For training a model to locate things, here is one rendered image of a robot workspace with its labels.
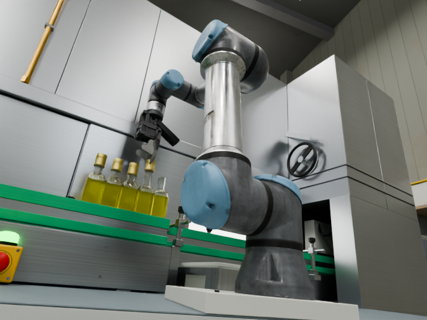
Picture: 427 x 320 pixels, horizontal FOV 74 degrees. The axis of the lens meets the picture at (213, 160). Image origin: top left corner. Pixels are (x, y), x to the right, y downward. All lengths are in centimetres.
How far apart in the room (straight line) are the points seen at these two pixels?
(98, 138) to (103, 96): 21
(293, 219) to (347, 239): 91
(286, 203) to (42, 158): 88
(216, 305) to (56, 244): 48
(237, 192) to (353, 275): 103
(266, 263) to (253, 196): 13
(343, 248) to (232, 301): 108
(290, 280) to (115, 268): 48
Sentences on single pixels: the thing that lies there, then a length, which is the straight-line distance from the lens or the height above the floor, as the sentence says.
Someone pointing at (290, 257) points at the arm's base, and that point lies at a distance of 57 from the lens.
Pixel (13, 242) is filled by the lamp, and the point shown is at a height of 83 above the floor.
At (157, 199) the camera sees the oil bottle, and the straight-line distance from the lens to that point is 104.
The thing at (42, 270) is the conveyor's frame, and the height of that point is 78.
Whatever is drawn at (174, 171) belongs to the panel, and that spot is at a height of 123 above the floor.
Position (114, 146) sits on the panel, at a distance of 120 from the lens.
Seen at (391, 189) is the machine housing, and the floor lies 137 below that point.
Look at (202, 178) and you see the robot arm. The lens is 50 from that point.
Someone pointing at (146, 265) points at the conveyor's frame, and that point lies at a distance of 87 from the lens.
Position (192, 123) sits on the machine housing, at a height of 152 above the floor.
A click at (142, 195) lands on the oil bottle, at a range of 102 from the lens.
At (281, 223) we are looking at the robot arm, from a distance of 57.
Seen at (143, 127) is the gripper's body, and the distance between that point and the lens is 109.
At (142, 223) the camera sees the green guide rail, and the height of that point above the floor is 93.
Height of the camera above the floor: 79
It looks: 24 degrees up
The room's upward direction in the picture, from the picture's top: 5 degrees clockwise
